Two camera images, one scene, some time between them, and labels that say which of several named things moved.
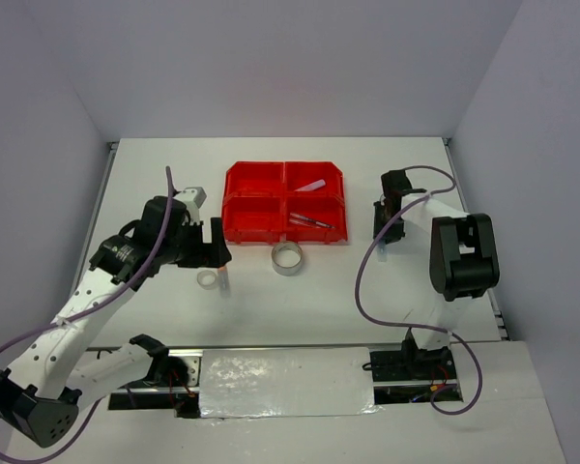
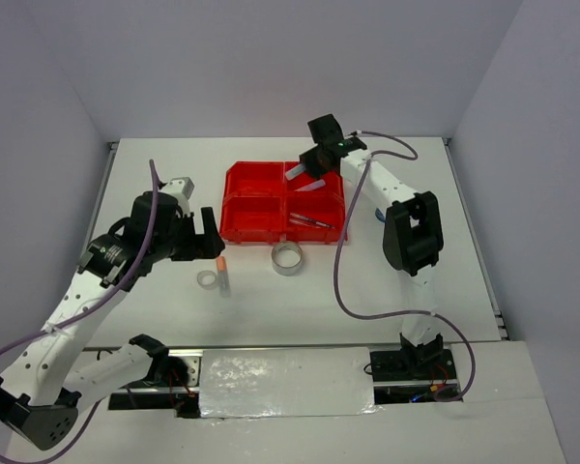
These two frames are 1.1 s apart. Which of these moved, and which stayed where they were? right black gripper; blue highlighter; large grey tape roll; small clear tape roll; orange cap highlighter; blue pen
Moved: blue highlighter; right black gripper
Stayed: orange cap highlighter; small clear tape roll; large grey tape roll; blue pen
